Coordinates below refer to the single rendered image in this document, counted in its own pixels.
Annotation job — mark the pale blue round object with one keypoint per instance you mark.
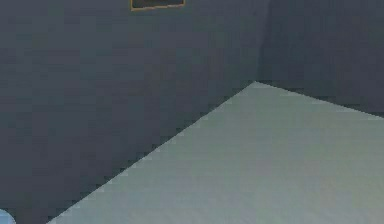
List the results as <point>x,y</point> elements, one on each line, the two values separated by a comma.
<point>5,218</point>

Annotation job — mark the gold framed dark picture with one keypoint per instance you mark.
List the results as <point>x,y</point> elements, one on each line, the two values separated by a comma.
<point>156,3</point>

